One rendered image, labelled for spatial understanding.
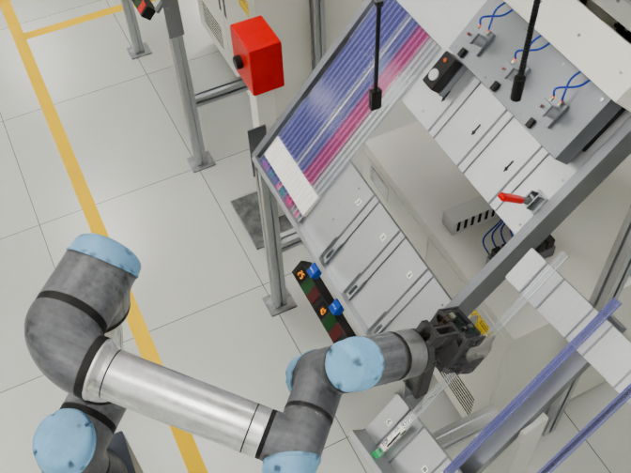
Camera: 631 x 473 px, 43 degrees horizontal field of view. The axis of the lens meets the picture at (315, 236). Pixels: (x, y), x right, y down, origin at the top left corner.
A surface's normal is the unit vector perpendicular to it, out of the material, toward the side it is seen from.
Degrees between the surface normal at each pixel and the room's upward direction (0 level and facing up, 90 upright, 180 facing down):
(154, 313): 0
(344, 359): 58
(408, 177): 0
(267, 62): 90
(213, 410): 19
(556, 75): 48
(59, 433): 7
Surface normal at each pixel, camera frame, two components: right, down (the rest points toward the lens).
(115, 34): -0.03, -0.62
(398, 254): -0.69, -0.15
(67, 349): 0.07, -0.29
